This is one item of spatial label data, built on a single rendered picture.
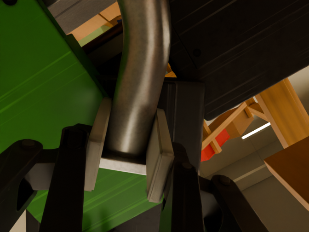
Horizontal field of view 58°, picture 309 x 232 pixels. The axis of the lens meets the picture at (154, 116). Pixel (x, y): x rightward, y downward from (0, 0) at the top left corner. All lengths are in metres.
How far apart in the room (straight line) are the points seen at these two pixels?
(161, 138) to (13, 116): 0.12
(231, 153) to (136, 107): 9.53
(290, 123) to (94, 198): 0.88
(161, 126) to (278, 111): 0.88
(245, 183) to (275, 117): 6.82
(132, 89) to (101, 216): 0.13
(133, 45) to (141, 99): 0.03
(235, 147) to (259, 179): 2.11
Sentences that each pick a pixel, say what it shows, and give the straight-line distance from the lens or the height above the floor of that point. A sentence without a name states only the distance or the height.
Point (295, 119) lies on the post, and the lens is 1.06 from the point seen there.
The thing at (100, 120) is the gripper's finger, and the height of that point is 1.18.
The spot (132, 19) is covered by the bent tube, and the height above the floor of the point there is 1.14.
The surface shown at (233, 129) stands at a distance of 4.21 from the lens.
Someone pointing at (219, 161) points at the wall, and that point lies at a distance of 9.71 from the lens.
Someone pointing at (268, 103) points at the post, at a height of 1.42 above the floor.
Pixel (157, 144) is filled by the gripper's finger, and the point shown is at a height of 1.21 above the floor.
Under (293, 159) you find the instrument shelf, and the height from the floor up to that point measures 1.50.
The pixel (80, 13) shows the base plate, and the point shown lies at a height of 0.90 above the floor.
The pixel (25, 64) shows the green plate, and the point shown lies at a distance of 0.22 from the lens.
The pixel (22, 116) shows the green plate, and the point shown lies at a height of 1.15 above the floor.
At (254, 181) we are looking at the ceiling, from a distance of 7.84.
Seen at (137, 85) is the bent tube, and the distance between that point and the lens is 0.17.
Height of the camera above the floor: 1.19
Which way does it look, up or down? 5 degrees up
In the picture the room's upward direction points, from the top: 149 degrees clockwise
